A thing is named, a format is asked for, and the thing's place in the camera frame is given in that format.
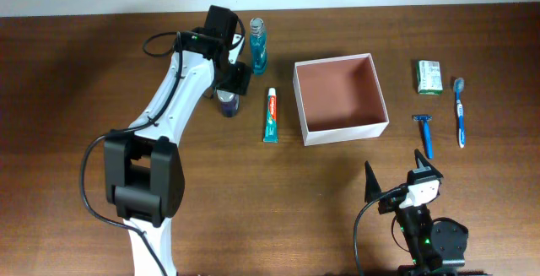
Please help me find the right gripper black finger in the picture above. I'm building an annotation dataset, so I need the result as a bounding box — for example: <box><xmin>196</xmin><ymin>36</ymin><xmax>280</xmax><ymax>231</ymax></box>
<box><xmin>364</xmin><ymin>161</ymin><xmax>382</xmax><ymax>203</ymax></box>
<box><xmin>413</xmin><ymin>149</ymin><xmax>440</xmax><ymax>175</ymax></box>

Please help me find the clear spray bottle purple liquid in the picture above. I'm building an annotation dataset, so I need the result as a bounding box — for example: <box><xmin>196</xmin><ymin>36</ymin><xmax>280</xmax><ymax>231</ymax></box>
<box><xmin>216</xmin><ymin>89</ymin><xmax>240</xmax><ymax>117</ymax></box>

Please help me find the teal mouthwash bottle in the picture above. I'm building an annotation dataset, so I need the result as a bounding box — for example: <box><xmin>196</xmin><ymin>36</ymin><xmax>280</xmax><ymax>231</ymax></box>
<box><xmin>250</xmin><ymin>18</ymin><xmax>267</xmax><ymax>75</ymax></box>

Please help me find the blue disposable razor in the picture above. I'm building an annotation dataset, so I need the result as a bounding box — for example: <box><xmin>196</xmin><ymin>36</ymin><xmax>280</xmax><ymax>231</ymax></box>
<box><xmin>412</xmin><ymin>114</ymin><xmax>434</xmax><ymax>160</ymax></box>

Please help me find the green white soap box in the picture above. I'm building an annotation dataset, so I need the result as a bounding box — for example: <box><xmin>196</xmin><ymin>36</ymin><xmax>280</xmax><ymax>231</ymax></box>
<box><xmin>416</xmin><ymin>60</ymin><xmax>443</xmax><ymax>95</ymax></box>

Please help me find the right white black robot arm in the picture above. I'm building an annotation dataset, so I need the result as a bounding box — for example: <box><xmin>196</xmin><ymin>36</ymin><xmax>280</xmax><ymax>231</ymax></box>
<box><xmin>362</xmin><ymin>149</ymin><xmax>468</xmax><ymax>275</ymax></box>

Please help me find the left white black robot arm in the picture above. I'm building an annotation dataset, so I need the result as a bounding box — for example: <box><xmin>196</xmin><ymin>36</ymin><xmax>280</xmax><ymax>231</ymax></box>
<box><xmin>104</xmin><ymin>6</ymin><xmax>251</xmax><ymax>275</ymax></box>

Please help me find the teal red toothpaste tube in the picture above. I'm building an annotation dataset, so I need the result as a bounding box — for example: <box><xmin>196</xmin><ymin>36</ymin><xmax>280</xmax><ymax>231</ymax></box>
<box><xmin>263</xmin><ymin>88</ymin><xmax>278</xmax><ymax>143</ymax></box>

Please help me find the blue white toothbrush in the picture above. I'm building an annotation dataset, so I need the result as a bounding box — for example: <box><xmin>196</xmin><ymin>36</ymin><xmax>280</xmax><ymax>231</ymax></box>
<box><xmin>453</xmin><ymin>78</ymin><xmax>466</xmax><ymax>148</ymax></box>

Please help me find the white open cardboard box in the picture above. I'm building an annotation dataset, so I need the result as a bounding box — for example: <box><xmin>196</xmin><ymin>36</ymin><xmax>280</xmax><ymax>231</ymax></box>
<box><xmin>293</xmin><ymin>53</ymin><xmax>390</xmax><ymax>146</ymax></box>

